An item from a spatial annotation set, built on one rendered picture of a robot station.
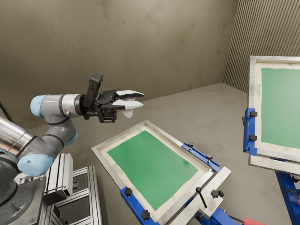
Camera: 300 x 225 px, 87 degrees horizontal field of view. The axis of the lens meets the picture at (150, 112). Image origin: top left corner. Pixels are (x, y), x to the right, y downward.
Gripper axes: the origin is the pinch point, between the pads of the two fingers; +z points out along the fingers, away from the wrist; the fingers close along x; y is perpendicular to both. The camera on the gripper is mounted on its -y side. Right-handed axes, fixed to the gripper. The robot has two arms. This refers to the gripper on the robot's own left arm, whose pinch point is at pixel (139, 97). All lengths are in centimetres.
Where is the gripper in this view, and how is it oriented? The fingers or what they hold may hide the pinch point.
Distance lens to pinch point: 50.5
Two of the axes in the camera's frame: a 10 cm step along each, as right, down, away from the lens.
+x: -0.3, 6.5, -7.6
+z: 10.0, -0.2, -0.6
